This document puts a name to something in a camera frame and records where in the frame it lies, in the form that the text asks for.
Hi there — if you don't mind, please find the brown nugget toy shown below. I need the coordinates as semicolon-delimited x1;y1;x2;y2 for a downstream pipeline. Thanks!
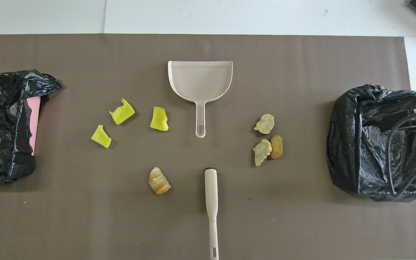
269;135;283;159

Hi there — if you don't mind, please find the pale green dumpling toy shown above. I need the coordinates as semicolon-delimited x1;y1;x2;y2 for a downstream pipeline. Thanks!
254;114;275;135
253;139;273;166

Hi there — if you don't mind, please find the beige hand brush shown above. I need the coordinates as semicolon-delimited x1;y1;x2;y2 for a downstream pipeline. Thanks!
204;168;220;260

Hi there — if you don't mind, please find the beige plastic dustpan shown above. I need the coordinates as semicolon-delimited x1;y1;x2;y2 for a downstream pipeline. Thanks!
168;60;233;138

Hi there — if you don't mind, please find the striped croissant toy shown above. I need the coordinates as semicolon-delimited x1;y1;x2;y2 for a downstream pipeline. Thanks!
148;166;172;195

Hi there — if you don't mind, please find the notched yellow sponge piece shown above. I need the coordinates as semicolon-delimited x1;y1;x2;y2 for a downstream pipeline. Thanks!
109;99;135;125

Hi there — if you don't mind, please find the black bag lined bin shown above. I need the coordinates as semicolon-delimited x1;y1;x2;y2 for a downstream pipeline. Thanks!
326;84;416;202

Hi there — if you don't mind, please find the brown table mat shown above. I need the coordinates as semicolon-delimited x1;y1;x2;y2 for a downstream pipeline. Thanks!
0;34;416;260

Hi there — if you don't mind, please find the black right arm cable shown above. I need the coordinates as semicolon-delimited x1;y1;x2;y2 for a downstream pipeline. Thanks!
388;110;416;195

